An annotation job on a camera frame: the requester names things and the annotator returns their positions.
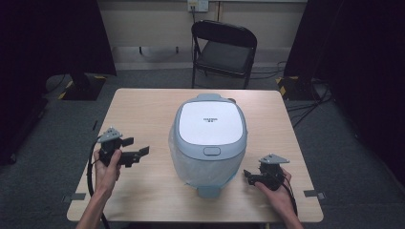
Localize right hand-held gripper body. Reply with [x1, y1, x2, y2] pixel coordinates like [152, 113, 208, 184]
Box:
[247, 153, 291, 192]

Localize person's left hand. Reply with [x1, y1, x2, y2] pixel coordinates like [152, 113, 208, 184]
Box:
[93, 148, 123, 196]

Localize black curtain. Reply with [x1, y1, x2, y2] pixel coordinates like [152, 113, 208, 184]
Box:
[283, 0, 405, 187]
[0, 0, 117, 166]

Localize black folding chair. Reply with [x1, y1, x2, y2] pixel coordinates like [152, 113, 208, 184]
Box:
[190, 19, 259, 91]

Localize person's right hand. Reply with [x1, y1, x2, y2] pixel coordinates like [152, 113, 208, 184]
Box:
[253, 167, 299, 219]

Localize black floor cables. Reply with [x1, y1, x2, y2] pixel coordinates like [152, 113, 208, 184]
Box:
[286, 78, 334, 129]

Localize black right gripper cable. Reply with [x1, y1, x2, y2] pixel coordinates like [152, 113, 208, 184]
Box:
[281, 173, 299, 218]

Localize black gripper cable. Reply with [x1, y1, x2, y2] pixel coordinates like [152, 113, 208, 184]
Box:
[86, 139, 112, 229]
[281, 173, 299, 218]

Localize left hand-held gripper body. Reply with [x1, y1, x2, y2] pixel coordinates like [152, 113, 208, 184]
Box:
[96, 126, 141, 169]

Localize black stand base striped tape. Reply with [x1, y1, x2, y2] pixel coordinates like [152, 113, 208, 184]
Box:
[57, 73, 108, 102]
[275, 74, 320, 102]

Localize white wall socket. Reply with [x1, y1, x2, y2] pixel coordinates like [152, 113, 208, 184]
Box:
[186, 0, 210, 13]

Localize grey floor tape strip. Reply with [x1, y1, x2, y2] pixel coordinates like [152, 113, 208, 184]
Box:
[303, 189, 327, 201]
[61, 192, 87, 204]

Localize white rice cooker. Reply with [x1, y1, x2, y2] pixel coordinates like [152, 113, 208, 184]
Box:
[167, 93, 249, 199]

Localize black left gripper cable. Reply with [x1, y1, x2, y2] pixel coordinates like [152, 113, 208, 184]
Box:
[86, 139, 112, 229]

